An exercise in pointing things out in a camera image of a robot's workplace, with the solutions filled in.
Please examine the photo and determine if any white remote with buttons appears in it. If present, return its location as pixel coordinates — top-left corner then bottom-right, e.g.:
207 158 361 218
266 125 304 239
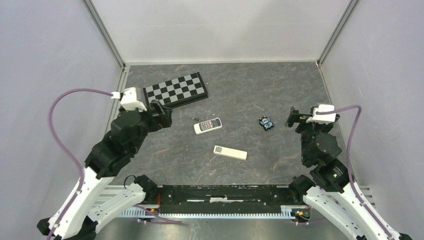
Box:
193 117 223 135

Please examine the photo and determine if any slim white remote control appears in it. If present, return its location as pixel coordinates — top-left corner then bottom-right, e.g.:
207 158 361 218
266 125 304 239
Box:
213 145 248 161

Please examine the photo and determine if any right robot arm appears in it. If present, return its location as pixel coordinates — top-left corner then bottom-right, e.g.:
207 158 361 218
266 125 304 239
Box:
285 104 411 240

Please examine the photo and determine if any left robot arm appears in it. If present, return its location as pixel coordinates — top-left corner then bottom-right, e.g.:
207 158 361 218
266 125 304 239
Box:
37 100 173 240

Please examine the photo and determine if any black white chessboard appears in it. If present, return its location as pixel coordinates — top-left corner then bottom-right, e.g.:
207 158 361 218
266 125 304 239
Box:
142 72 209 109

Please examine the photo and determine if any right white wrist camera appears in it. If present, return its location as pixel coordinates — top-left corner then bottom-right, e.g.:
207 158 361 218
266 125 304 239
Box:
305 104 337 125

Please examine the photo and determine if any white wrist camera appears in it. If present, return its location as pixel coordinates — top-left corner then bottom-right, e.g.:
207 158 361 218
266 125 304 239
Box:
305 104 337 125
111 87 148 112

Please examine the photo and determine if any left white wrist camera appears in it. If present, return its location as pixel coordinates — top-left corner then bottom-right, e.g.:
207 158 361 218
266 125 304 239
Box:
111 87 148 112

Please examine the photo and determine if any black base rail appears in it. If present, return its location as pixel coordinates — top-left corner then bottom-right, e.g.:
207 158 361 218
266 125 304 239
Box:
142 184 304 214

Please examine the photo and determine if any white toothed cable duct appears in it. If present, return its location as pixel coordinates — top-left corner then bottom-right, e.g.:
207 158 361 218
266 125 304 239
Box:
118 205 311 220

